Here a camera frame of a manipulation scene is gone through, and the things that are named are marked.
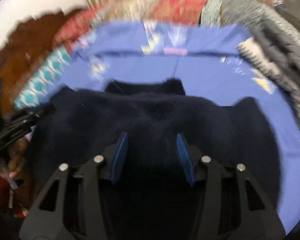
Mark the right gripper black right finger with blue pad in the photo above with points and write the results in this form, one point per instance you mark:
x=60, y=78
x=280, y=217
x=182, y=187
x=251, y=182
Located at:
x=231, y=203

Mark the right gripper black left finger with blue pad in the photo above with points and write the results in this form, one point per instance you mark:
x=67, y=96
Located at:
x=69, y=205

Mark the dark navy fleece garment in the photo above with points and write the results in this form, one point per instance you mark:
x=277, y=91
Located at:
x=151, y=199

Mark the person's left hand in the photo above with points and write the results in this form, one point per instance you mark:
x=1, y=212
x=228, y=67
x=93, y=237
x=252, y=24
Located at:
x=16, y=160

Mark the teal white patterned pillow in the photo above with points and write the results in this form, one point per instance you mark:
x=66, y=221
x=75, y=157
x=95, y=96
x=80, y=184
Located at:
x=47, y=75

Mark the carved wooden headboard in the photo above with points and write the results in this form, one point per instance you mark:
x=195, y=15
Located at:
x=29, y=44

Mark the white patterned knit sweater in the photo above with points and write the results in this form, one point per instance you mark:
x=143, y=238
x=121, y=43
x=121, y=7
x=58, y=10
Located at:
x=253, y=53

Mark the blue printed bed sheet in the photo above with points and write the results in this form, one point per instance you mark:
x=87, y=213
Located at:
x=207, y=62

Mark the grey padded jacket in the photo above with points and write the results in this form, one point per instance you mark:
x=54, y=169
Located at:
x=280, y=42

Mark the grey blue patterned cloth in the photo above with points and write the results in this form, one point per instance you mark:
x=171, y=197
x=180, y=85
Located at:
x=249, y=13

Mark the red floral blanket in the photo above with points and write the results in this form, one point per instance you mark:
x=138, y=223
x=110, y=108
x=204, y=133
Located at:
x=186, y=12

